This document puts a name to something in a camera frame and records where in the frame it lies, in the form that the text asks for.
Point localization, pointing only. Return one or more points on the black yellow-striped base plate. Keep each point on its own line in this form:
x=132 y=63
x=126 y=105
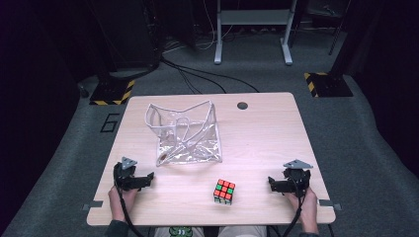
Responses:
x=110 y=94
x=329 y=85

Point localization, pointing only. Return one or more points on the white metal stand frame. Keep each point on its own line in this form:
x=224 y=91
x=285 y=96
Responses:
x=253 y=17

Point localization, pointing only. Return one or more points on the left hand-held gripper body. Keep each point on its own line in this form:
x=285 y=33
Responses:
x=126 y=173

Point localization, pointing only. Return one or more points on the person's right hand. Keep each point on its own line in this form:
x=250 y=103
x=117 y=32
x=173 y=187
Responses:
x=308 y=210

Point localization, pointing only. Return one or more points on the clear plastic bag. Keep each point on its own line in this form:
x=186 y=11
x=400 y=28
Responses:
x=187 y=141

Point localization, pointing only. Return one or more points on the dark round table grommet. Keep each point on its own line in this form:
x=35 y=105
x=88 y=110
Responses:
x=242 y=105

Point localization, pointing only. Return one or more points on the person's legs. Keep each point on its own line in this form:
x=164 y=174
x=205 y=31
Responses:
x=210 y=232

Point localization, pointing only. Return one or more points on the colourful puzzle cube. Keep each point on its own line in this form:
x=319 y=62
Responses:
x=224 y=192

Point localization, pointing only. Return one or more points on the black upright post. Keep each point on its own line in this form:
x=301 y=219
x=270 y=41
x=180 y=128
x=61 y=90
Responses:
x=346 y=36

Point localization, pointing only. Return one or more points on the thin black tripod leg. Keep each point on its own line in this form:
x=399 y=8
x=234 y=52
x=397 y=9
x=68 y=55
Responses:
x=339 y=26

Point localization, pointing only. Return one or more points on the grey tape strip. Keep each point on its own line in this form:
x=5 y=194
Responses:
x=329 y=204
x=94 y=204

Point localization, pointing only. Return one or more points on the black stand with curved base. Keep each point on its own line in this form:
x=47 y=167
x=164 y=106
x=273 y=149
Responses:
x=131 y=39

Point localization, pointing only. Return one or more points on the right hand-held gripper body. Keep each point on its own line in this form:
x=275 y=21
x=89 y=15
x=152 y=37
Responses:
x=296 y=177

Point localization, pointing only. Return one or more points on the person's left hand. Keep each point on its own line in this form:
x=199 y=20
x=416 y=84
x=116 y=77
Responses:
x=126 y=200

